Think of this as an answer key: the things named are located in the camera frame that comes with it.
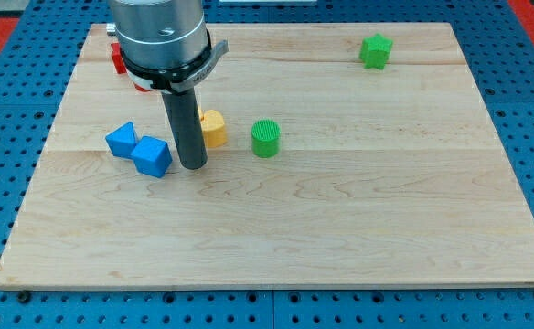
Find red block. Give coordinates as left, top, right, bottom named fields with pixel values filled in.
left=111, top=42, right=127, bottom=75

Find yellow heart block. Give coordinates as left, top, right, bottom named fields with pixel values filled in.
left=198, top=109, right=228, bottom=148

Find green star block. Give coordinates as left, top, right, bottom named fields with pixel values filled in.
left=358, top=34, right=393, bottom=69

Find small metal bracket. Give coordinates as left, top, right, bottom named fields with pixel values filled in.
left=106, top=23, right=116, bottom=36

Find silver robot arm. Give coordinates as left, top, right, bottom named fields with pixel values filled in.
left=108, top=0, right=229, bottom=170

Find wooden board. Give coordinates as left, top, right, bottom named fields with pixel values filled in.
left=0, top=23, right=534, bottom=291

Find blue cube block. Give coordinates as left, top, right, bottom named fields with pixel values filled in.
left=130, top=136, right=173, bottom=178

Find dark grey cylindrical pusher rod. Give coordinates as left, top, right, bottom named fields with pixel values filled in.
left=161, top=89, right=208, bottom=170

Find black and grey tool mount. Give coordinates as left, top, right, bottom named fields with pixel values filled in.
left=121, top=31, right=229, bottom=94

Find green cylinder block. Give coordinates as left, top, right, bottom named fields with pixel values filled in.
left=251, top=119, right=281, bottom=158

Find blue triangle block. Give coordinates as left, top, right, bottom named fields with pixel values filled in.
left=105, top=122, right=137, bottom=159

